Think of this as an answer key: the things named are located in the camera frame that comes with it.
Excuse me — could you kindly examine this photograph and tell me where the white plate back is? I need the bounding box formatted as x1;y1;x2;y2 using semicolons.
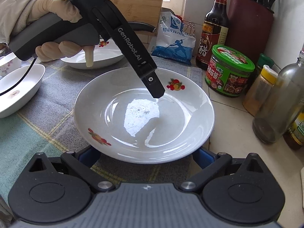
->
61;39;124;70

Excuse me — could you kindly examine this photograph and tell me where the white plate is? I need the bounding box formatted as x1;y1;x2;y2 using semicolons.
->
61;39;124;70
0;64;45;118
74;67;215;164

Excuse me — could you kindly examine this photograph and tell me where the white floral bowl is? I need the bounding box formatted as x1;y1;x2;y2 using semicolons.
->
0;52;22;77

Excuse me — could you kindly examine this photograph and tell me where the gloved left hand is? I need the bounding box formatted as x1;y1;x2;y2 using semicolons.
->
0;0;95;68

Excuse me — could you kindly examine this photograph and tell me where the blue white salt bag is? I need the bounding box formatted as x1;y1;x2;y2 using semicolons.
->
151;11;196;65

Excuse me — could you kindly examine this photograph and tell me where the grey checked dish mat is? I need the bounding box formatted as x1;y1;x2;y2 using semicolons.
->
1;59;192;199

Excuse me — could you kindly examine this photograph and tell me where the dark vinegar bottle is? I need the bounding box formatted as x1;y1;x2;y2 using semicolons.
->
196;0;229;70

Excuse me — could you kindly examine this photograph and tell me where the yellow lid spice jar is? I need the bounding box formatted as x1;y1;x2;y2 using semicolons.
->
243;65;278;116

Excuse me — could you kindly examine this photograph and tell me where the green lid sauce jar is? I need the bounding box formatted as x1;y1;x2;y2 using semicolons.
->
205;44;255;97

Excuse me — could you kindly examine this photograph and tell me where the yellow label oil bottle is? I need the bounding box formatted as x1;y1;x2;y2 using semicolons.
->
283;112;304;150

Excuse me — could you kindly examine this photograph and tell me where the clear oil glass bottle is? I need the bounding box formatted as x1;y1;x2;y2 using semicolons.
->
253;50;303;144

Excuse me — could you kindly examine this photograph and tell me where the dark red knife block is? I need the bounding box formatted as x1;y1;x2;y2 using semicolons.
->
225;0;276;64

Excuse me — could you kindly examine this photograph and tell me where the kitchen knife black handle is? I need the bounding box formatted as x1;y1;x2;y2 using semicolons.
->
128;22;156;33

